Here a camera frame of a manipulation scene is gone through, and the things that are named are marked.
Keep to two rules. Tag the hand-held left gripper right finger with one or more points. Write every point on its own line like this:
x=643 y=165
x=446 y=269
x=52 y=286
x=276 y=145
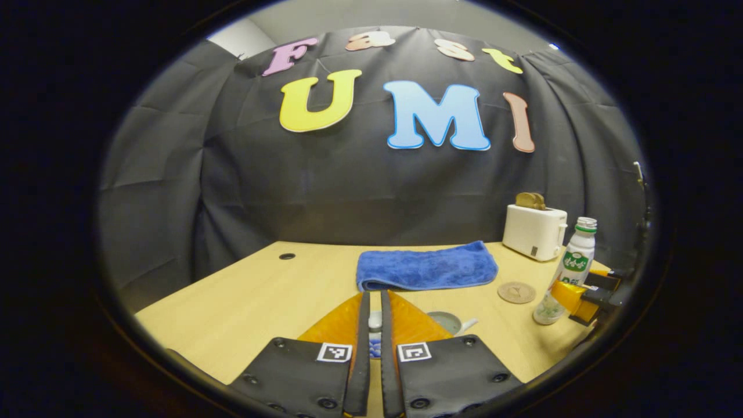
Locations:
x=388 y=360

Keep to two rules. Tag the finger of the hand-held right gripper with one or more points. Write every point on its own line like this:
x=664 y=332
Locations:
x=606 y=280
x=586 y=302

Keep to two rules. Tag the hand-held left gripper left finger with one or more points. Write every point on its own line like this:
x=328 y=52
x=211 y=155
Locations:
x=361 y=360

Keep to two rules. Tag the white green-label water bottle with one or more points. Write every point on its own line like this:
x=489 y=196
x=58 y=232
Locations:
x=577 y=258

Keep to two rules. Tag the white teacup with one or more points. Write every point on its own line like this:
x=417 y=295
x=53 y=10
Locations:
x=447 y=322

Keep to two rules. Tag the round wooden coaster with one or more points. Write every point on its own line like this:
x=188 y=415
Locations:
x=516 y=292

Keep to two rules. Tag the white toaster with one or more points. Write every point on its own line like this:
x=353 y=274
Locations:
x=534 y=232

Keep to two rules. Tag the blue towel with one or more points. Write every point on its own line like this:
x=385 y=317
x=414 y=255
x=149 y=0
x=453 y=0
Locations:
x=426 y=267

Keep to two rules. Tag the brown toast slice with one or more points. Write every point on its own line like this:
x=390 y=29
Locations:
x=530 y=201

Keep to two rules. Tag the black backdrop cloth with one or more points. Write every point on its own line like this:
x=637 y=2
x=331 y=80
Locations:
x=348 y=191

